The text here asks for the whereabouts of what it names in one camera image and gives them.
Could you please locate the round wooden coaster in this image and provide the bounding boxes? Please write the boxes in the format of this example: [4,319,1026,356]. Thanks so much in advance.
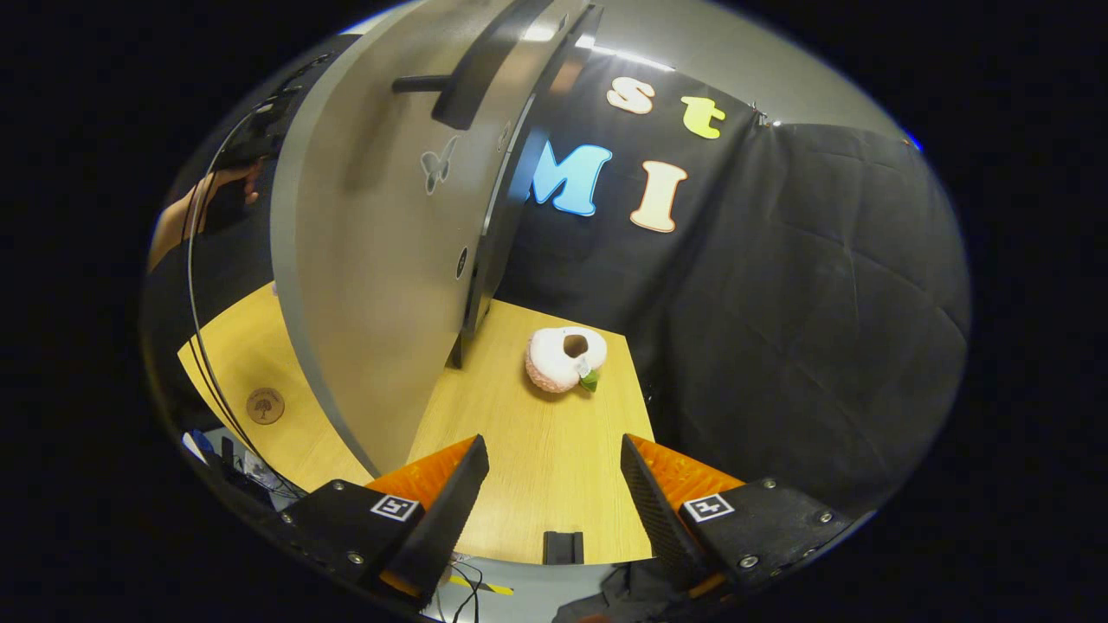
[246,387,286,426]

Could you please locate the yellow tape strip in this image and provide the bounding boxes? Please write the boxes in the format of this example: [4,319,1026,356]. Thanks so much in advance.
[448,575,514,597]

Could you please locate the grey cabinet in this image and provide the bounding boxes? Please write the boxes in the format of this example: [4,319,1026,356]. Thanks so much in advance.
[450,3,607,370]

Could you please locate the black backdrop cloth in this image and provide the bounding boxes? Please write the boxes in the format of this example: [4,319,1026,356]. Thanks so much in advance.
[485,50,972,522]

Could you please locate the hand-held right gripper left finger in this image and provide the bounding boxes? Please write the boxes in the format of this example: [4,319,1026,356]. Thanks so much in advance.
[277,434,491,608]

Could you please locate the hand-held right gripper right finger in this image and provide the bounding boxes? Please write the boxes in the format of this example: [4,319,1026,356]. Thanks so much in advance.
[620,433,856,601]

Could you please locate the black cabinet door handle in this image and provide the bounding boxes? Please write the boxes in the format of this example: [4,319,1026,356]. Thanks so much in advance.
[391,0,569,132]

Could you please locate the beige cabinet door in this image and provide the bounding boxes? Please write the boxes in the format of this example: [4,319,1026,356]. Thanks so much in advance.
[270,0,595,478]

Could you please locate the pink plush toy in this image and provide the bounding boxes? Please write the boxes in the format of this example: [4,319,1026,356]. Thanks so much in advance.
[525,326,609,395]

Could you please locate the black table clamp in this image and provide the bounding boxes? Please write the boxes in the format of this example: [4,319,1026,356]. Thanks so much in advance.
[543,531,586,566]

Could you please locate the black cable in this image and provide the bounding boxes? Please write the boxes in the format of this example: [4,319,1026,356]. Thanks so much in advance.
[185,93,306,501]

